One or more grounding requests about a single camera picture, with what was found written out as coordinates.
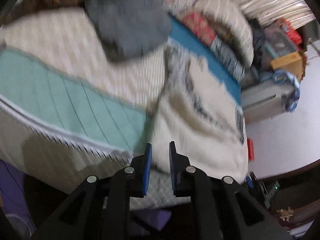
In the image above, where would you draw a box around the dark clothes pile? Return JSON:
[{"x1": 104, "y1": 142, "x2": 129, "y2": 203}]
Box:
[{"x1": 248, "y1": 18, "x2": 266, "y2": 69}]

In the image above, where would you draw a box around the red plastic bag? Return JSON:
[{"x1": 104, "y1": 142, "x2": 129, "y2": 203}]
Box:
[{"x1": 275, "y1": 18, "x2": 303, "y2": 46}]

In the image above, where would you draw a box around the grey garment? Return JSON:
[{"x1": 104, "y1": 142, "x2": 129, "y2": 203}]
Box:
[{"x1": 85, "y1": 0, "x2": 172, "y2": 62}]

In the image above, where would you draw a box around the cream ribbed bed cover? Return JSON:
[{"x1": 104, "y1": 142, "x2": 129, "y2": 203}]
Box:
[{"x1": 1, "y1": 8, "x2": 165, "y2": 113}]

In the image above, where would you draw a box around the clear plastic storage box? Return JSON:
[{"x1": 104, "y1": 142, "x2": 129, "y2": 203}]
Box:
[{"x1": 264, "y1": 25, "x2": 298, "y2": 59}]

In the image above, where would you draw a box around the blue white cloth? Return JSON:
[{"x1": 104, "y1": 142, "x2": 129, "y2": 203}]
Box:
[{"x1": 259, "y1": 69, "x2": 300, "y2": 113}]

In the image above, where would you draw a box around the brown cardboard box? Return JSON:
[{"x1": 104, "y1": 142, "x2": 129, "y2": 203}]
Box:
[{"x1": 270, "y1": 51, "x2": 307, "y2": 81}]

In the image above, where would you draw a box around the red small object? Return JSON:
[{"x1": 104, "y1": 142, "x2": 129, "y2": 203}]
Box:
[{"x1": 247, "y1": 138, "x2": 254, "y2": 161}]

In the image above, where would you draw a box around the grey white cabinet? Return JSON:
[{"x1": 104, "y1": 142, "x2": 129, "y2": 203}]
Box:
[{"x1": 240, "y1": 80, "x2": 293, "y2": 125}]

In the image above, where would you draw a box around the red floral quilt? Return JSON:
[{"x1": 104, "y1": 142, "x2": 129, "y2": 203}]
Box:
[{"x1": 182, "y1": 12, "x2": 217, "y2": 47}]

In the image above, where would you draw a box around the pink beige floral curtain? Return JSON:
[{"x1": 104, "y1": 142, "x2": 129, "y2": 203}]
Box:
[{"x1": 233, "y1": 0, "x2": 316, "y2": 29}]

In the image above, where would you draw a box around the white fluffy spotted sweater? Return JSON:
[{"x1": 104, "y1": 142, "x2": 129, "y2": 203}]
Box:
[{"x1": 150, "y1": 40, "x2": 248, "y2": 183}]

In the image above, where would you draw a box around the blue grey patterned quilt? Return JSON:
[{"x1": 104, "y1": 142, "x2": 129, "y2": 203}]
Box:
[{"x1": 209, "y1": 36, "x2": 245, "y2": 83}]

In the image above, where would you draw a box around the teal quilted bedsheet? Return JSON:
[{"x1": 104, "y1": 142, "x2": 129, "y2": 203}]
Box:
[{"x1": 1, "y1": 47, "x2": 151, "y2": 154}]

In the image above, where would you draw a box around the blue folding mat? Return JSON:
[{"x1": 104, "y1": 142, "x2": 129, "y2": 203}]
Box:
[{"x1": 169, "y1": 14, "x2": 241, "y2": 105}]

